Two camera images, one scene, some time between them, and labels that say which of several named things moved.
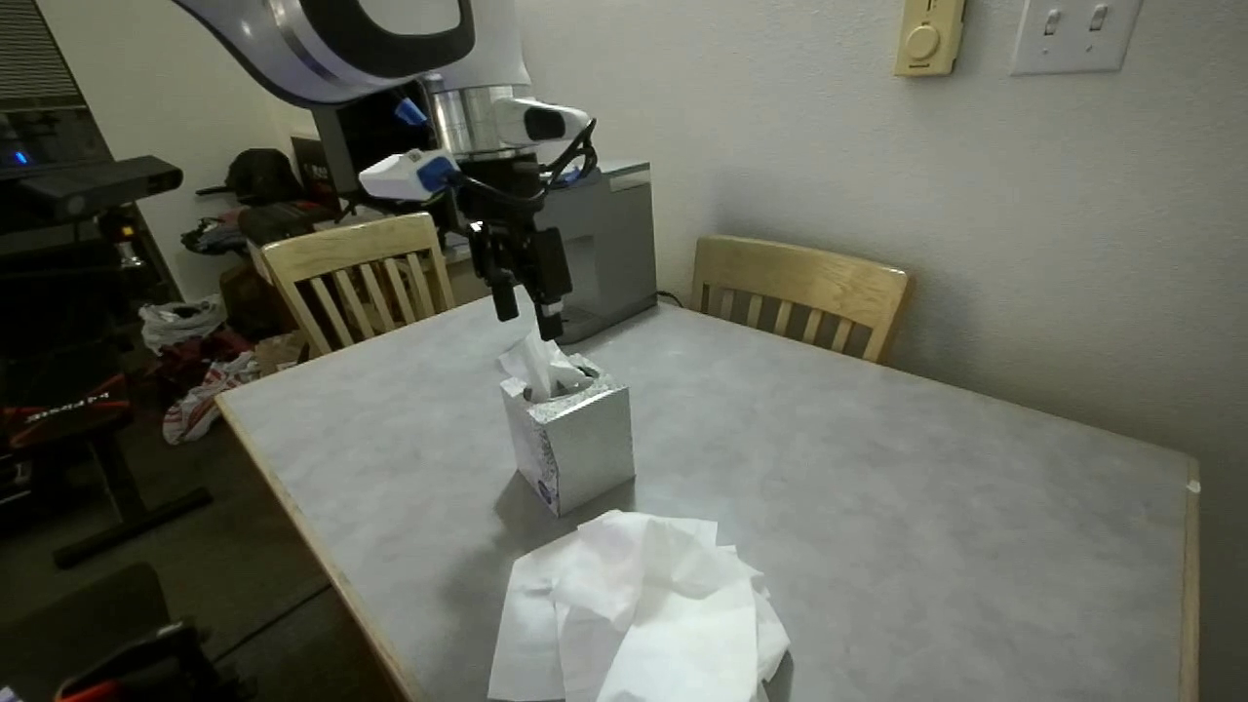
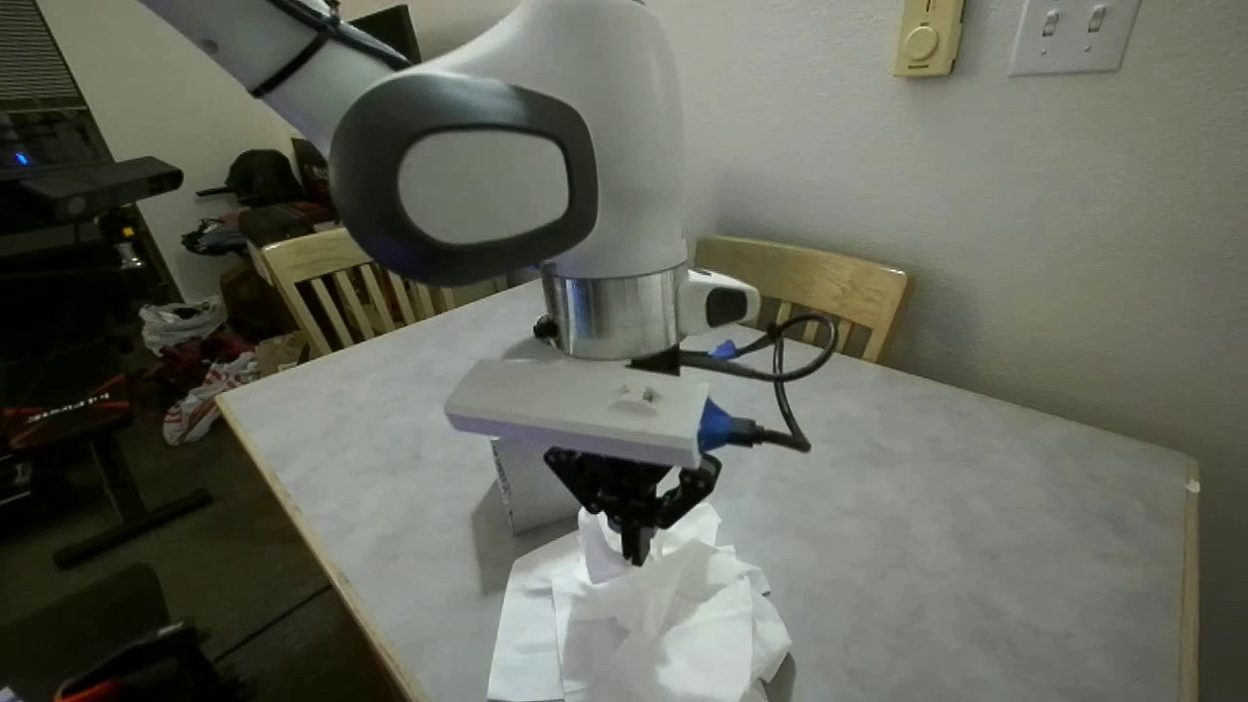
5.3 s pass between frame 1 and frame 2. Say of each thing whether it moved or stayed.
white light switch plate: stayed
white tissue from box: moved
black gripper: moved
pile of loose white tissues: stayed
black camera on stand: stayed
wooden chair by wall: stayed
